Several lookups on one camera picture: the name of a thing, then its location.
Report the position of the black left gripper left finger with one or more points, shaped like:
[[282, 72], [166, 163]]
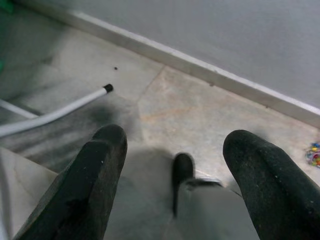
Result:
[[82, 190]]

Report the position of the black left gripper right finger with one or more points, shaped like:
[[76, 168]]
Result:
[[275, 195]]

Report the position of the small colourful toy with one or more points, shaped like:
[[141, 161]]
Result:
[[313, 155]]

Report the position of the white table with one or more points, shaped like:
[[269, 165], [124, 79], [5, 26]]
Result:
[[20, 180]]

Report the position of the grey robot leg black foot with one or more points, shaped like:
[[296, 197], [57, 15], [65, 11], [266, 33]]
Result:
[[212, 212]]

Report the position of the white skirting board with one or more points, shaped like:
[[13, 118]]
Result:
[[175, 57]]

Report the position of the white tube frame black cap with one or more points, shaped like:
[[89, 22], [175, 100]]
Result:
[[62, 110]]

